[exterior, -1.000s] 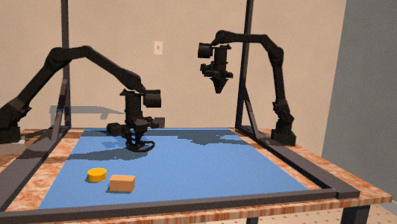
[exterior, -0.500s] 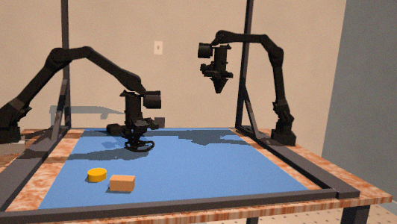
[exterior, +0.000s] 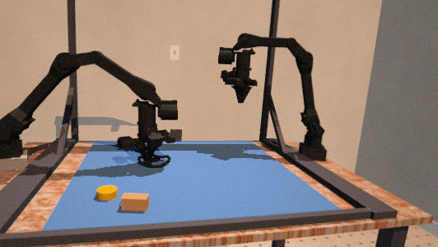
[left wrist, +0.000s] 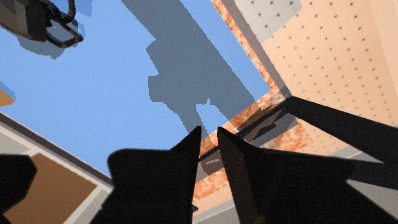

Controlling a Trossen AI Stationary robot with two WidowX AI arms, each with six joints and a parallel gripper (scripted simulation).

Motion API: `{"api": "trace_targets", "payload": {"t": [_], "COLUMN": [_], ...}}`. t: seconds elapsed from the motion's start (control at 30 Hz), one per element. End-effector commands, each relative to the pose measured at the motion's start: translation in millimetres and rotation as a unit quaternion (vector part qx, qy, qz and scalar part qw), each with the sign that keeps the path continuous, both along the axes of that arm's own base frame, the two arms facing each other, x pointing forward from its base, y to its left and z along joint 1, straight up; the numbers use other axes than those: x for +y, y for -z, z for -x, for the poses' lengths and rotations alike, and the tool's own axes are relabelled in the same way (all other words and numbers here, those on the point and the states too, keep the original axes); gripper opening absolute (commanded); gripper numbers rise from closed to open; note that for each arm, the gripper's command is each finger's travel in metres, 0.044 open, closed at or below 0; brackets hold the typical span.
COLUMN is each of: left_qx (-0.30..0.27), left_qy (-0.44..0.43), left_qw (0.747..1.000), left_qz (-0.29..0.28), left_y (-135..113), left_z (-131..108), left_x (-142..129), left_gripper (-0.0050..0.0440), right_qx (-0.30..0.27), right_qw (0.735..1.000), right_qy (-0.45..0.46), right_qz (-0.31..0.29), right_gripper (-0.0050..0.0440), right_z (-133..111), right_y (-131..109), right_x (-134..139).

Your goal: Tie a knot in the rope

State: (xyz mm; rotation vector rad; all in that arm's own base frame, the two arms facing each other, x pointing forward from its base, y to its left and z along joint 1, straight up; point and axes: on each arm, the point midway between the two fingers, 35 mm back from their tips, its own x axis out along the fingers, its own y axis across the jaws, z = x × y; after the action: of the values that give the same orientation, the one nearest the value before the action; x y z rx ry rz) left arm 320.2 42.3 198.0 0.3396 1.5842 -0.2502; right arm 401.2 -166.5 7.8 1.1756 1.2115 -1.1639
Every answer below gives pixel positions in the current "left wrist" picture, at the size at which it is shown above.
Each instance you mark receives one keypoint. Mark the blue mat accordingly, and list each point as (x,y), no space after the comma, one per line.
(145,74)

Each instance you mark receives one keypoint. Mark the brown wooden block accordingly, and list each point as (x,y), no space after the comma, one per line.
(5,99)

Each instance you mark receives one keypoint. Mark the dark brown rope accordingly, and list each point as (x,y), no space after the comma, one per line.
(61,21)

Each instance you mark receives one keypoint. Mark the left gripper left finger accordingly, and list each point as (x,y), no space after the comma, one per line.
(174,166)

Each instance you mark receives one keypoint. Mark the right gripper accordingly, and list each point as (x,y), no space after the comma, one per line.
(25,18)

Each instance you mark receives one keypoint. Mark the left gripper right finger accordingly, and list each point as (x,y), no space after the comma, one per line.
(254,175)

